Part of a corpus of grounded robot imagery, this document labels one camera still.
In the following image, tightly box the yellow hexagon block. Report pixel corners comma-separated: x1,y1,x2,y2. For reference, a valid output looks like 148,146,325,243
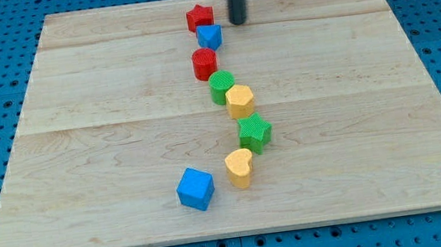
225,85,255,119

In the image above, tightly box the red star block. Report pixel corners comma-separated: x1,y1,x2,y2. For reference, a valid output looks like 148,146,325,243
185,4,215,33

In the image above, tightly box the blue triangle block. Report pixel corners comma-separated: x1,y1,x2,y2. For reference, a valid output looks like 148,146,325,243
196,24,223,51

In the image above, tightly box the red cylinder block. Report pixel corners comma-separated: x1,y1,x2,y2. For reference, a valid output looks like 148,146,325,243
192,48,218,81

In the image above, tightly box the green cylinder block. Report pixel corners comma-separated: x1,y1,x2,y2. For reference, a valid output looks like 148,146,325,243
208,70,235,105

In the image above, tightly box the green star block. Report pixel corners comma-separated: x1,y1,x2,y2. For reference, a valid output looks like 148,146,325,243
237,112,272,155

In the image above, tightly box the light wooden board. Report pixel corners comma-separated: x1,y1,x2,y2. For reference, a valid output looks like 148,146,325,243
0,0,441,247

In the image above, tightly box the yellow heart block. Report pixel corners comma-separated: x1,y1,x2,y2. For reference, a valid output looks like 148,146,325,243
224,148,253,189

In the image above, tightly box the blue cube block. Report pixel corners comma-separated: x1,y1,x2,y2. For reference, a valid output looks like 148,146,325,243
177,167,215,211

